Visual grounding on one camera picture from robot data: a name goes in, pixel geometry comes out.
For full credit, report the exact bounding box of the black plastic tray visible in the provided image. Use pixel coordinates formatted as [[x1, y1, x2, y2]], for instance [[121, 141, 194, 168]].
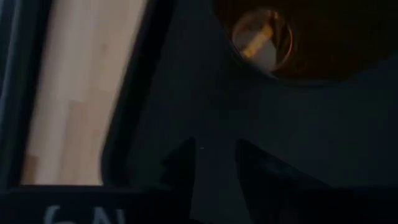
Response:
[[101, 0, 398, 224]]

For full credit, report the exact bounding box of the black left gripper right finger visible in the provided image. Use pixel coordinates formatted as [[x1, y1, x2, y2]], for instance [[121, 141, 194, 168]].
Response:
[[234, 138, 346, 224]]

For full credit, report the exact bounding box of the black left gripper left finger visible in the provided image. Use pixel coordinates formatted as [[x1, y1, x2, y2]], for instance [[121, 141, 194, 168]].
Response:
[[159, 136, 197, 224]]

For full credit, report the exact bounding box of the black aluminium table frame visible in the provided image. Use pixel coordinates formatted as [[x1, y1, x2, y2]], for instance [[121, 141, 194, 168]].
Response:
[[0, 0, 52, 190]]

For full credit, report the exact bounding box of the amber glass cup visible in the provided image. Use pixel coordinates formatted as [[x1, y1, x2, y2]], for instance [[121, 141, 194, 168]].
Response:
[[211, 0, 398, 86]]

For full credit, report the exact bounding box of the black plate with white lettering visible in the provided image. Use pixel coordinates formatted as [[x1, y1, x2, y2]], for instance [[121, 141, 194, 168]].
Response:
[[0, 185, 170, 224]]

